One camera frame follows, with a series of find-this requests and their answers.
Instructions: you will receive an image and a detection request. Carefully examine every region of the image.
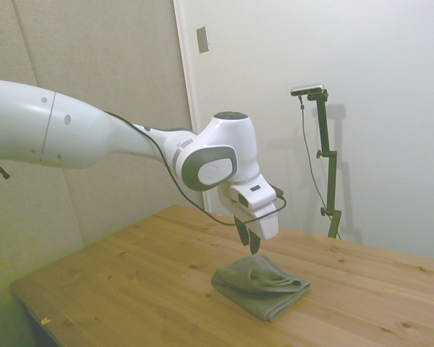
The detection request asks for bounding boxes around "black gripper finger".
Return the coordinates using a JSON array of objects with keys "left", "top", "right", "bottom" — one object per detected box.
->
[
  {"left": 234, "top": 215, "right": 250, "bottom": 248},
  {"left": 248, "top": 230, "right": 261, "bottom": 255}
]

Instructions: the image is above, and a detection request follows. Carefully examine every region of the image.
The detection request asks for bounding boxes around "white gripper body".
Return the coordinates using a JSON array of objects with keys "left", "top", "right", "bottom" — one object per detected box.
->
[{"left": 218, "top": 174, "right": 280, "bottom": 241}]

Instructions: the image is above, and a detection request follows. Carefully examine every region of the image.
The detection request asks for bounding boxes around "grey-green terry towel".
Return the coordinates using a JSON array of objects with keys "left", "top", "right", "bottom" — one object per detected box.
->
[{"left": 210, "top": 253, "right": 311, "bottom": 322}]

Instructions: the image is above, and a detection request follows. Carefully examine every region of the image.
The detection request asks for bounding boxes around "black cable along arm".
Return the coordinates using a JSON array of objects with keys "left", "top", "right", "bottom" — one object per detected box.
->
[{"left": 103, "top": 111, "right": 288, "bottom": 226}]

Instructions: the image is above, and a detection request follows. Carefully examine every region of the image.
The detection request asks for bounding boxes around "black camera stand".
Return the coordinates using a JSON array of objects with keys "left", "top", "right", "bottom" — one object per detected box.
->
[{"left": 306, "top": 90, "right": 343, "bottom": 239}]

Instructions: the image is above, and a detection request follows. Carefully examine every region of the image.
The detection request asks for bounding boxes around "grey exterior camera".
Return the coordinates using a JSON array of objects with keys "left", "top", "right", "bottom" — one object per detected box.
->
[{"left": 290, "top": 82, "right": 327, "bottom": 98}]

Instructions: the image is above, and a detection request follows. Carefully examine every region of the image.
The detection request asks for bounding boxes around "grey wall switch plate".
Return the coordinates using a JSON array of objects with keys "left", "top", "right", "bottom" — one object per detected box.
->
[{"left": 195, "top": 25, "right": 210, "bottom": 54}]

